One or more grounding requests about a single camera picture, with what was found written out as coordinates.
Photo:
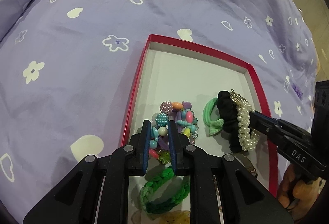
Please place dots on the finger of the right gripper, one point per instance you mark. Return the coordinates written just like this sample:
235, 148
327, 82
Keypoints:
261, 122

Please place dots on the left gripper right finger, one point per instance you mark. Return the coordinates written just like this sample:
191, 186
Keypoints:
172, 133

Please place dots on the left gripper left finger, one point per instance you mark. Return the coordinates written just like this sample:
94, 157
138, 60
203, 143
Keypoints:
145, 140

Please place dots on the black velvet scrunchie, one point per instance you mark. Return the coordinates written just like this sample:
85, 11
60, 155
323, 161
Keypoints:
234, 110

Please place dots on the amber butterfly hair claw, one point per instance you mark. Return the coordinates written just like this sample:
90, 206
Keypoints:
177, 216

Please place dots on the right hand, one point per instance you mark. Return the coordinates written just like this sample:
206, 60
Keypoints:
305, 194

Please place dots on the purple flower hair accessory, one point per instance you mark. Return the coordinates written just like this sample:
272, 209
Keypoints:
298, 91

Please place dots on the gold bangle watch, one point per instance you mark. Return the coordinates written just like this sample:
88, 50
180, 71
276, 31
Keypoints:
247, 163

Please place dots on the red shallow box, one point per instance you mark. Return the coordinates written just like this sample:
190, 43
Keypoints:
175, 70

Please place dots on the purple floral duvet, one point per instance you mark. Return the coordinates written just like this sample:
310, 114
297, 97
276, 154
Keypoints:
67, 67

